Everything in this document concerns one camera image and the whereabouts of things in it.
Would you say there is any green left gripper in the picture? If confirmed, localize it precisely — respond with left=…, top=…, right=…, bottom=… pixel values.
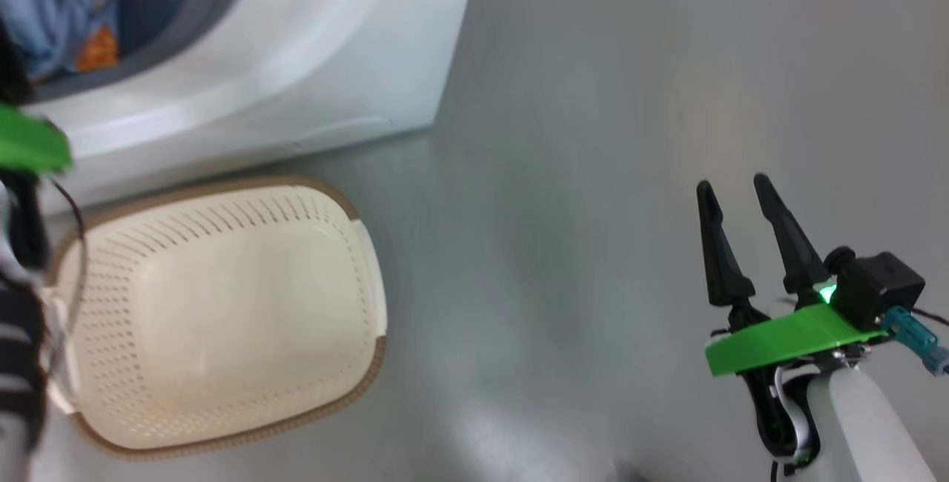
left=0, top=21, right=75, bottom=176

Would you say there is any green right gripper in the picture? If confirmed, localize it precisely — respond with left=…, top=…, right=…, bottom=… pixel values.
left=696, top=174, right=888, bottom=378

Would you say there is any blue garment with orange patches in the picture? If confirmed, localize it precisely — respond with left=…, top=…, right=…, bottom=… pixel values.
left=0, top=0, right=123, bottom=82

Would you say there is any white front-load washing machine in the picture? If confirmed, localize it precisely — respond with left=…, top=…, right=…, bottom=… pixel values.
left=0, top=0, right=483, bottom=217

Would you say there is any cream perforated laundry basket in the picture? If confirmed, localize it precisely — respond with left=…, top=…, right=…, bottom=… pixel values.
left=44, top=176, right=388, bottom=462

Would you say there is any teal right camera connector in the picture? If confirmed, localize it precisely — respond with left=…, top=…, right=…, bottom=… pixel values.
left=881, top=306, right=949, bottom=377

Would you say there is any black left camera cable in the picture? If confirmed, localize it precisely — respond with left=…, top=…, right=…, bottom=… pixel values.
left=44, top=178, right=90, bottom=394

